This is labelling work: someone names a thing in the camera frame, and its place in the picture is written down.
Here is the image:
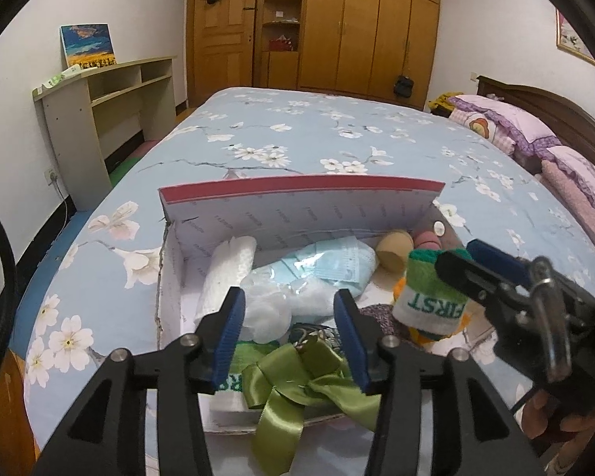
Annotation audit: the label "pink purple cartoon pillow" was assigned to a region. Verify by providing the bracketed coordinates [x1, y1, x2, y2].
[449, 94, 561, 160]

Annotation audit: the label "beige shelf desk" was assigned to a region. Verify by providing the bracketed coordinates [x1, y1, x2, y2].
[32, 56, 178, 209]

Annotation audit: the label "red white cardboard box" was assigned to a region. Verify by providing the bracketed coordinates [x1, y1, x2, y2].
[154, 175, 497, 432]

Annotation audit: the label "person's right hand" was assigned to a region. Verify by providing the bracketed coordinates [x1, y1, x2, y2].
[520, 389, 595, 462]

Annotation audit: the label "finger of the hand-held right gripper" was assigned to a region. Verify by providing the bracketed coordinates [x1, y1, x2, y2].
[435, 249, 503, 309]
[466, 239, 532, 289]

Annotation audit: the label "blue landscape painting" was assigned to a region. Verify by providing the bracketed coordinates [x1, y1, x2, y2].
[59, 23, 118, 70]

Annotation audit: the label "green white pack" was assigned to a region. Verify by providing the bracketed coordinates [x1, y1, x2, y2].
[40, 67, 83, 91]

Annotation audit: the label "framed wall picture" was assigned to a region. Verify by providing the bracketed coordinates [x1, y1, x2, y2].
[555, 8, 595, 68]

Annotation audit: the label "light blue face masks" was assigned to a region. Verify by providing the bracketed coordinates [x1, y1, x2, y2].
[258, 238, 380, 318]

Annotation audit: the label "white gauze roll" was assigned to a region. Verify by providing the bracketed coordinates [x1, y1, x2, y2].
[194, 235, 257, 329]

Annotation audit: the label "green floor mat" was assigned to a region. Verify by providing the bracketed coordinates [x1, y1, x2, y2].
[108, 156, 145, 184]

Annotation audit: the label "pink makeup sponge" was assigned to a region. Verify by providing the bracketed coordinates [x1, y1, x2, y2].
[413, 230, 443, 251]

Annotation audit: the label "yellow item by pillow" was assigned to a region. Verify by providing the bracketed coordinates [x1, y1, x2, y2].
[428, 93, 465, 115]

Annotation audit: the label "dark wooden headboard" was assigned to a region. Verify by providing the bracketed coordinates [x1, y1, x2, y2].
[476, 75, 595, 179]

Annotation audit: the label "wooden wardrobe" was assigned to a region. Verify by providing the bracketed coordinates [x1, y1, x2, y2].
[171, 0, 442, 110]

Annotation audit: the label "wooden desk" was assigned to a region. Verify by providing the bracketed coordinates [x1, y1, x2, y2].
[0, 315, 40, 476]

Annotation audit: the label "green ribbon bow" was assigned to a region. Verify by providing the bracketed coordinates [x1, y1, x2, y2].
[240, 340, 382, 472]

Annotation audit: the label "beige makeup sponge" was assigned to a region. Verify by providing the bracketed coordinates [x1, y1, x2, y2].
[375, 229, 414, 274]

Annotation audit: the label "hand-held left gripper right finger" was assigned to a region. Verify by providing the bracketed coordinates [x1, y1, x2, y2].
[333, 288, 546, 476]

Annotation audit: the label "white cotton pads bag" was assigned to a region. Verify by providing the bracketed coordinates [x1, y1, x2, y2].
[238, 268, 339, 346]

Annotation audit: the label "black braided cable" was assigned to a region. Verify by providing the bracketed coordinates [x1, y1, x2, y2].
[0, 197, 21, 358]

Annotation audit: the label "dark patterned cloth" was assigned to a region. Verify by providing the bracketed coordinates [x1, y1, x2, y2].
[288, 324, 343, 358]

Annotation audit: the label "purple knitted cloth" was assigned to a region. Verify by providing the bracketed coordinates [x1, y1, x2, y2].
[359, 304, 403, 338]

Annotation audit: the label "floral blue bedspread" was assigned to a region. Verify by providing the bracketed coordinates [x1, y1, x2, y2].
[7, 85, 595, 476]

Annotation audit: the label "pink purple frilled pillow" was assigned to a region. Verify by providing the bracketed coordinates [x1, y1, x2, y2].
[540, 145, 595, 231]

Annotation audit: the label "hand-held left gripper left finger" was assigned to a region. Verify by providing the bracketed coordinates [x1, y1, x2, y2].
[32, 286, 248, 476]

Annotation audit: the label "wooden door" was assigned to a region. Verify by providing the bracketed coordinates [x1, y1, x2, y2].
[186, 0, 259, 108]

